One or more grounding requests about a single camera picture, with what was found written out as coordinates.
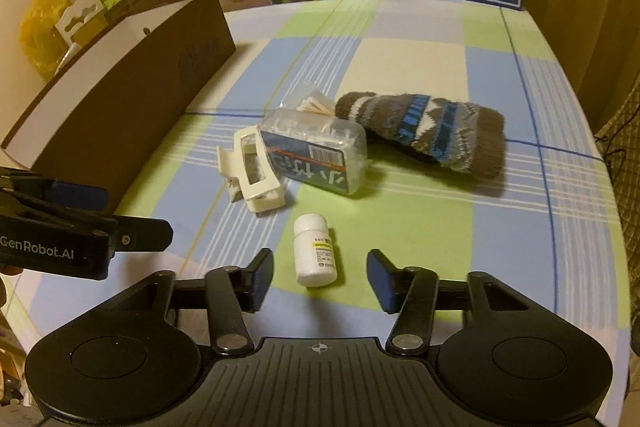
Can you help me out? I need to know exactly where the open cardboard carton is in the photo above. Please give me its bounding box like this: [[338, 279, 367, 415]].
[[102, 0, 167, 24]]

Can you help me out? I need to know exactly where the clear cotton swab box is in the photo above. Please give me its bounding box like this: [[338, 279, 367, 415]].
[[256, 106, 369, 198]]

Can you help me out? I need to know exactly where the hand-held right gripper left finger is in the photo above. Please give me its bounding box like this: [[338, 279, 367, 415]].
[[104, 248, 275, 355]]

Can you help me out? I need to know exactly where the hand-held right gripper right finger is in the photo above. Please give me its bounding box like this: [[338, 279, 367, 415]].
[[366, 249, 537, 356]]

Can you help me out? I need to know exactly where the chair with quilted cover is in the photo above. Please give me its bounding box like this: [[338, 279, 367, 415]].
[[594, 82, 640, 268]]

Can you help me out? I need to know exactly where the grey patterned knit sock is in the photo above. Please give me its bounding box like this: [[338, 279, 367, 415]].
[[334, 91, 505, 184]]

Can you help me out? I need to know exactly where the yellow plastic bag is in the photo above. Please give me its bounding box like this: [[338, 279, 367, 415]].
[[19, 0, 74, 82]]

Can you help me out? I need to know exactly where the white cutout cardboard flap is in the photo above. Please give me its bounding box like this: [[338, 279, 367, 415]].
[[54, 0, 107, 46]]

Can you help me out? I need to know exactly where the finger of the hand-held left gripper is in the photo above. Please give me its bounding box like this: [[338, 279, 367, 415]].
[[27, 206, 175, 253], [0, 166, 109, 214]]

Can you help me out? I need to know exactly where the brown cardboard box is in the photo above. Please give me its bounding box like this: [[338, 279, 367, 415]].
[[0, 0, 237, 219]]

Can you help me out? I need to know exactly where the white pill bottle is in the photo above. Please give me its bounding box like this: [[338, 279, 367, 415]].
[[293, 213, 339, 289]]

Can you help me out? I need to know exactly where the mustard yellow curtain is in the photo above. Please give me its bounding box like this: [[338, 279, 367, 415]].
[[522, 0, 640, 142]]

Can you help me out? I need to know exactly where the bag of cotton swabs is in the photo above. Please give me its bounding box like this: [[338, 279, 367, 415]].
[[294, 91, 337, 116]]

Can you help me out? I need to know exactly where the white hair clip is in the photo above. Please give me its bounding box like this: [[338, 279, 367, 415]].
[[216, 128, 287, 214]]

